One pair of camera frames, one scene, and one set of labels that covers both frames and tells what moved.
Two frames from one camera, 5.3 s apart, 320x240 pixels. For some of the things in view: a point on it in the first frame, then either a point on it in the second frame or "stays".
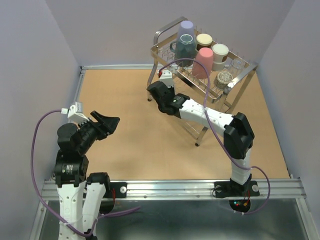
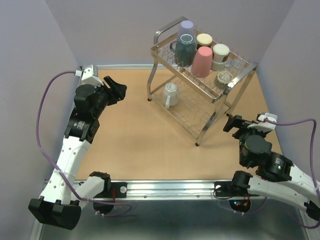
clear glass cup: x=236 y=65 stays
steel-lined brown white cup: x=203 y=40 stays
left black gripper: x=106 y=125 to x=117 y=92
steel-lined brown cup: x=220 y=53 stays
